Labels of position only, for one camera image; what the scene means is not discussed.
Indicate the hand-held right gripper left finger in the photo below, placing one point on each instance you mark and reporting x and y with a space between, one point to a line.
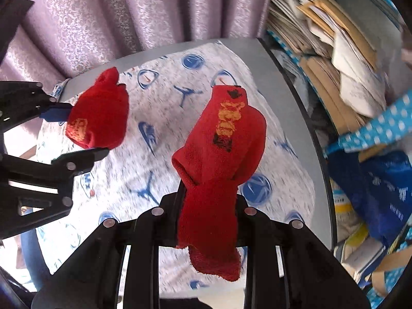
170 209

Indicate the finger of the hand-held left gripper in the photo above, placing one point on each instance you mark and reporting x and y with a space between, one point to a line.
54 112
80 161

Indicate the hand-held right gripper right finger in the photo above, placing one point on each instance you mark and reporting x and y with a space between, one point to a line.
244 212

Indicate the red sock round emblem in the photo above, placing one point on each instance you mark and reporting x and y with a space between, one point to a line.
96 116

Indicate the long red sock gold print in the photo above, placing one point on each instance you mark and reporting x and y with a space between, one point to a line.
225 154

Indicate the printed white blue tablecloth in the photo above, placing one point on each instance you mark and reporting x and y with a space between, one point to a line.
167 116

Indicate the purple patterned curtain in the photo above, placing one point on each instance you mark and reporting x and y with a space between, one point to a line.
128 16

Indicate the blue plastic bag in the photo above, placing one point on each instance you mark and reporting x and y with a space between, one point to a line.
379 193

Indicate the blue polka dot box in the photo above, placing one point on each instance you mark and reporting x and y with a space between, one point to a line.
392 116

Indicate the stack of paper envelopes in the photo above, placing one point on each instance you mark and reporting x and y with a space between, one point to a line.
334 48

